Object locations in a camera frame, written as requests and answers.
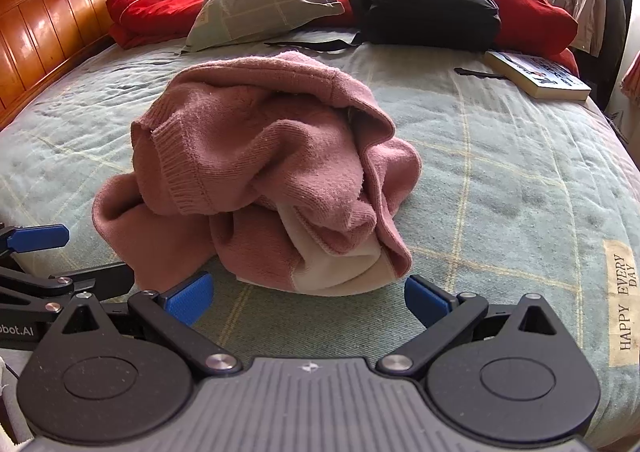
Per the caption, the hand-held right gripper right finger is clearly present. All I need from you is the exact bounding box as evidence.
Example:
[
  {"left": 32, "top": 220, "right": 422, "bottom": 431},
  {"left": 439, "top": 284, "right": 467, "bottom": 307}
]
[{"left": 376, "top": 274, "right": 558, "bottom": 378}]

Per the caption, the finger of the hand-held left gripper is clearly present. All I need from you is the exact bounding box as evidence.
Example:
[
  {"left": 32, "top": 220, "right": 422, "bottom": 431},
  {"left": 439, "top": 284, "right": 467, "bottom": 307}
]
[
  {"left": 0, "top": 223, "right": 71, "bottom": 265},
  {"left": 0, "top": 262, "right": 137, "bottom": 314}
]

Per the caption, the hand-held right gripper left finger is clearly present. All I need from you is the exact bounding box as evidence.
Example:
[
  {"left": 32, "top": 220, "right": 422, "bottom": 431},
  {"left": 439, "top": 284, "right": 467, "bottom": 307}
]
[{"left": 60, "top": 271, "right": 243, "bottom": 378}]

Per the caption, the pink and white sweater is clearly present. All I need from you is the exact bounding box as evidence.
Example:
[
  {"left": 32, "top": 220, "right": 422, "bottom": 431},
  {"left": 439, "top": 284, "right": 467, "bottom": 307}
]
[{"left": 92, "top": 51, "right": 423, "bottom": 297}]

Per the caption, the wooden headboard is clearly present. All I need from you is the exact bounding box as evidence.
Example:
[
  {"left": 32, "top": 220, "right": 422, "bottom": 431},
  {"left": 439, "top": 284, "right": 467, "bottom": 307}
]
[{"left": 0, "top": 0, "right": 151, "bottom": 130}]

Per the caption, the white blue paperback book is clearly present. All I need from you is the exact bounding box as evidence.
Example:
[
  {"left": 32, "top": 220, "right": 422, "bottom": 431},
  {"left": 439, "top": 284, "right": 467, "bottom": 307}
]
[{"left": 482, "top": 50, "right": 592, "bottom": 102}]

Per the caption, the orange curtain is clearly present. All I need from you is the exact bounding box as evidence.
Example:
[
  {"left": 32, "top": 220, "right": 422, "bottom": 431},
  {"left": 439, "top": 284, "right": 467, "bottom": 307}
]
[{"left": 620, "top": 57, "right": 640, "bottom": 105}]

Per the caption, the dark hanging coat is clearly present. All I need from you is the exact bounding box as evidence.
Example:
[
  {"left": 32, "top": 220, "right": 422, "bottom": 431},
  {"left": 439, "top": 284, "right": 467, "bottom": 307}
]
[{"left": 580, "top": 0, "right": 632, "bottom": 108}]

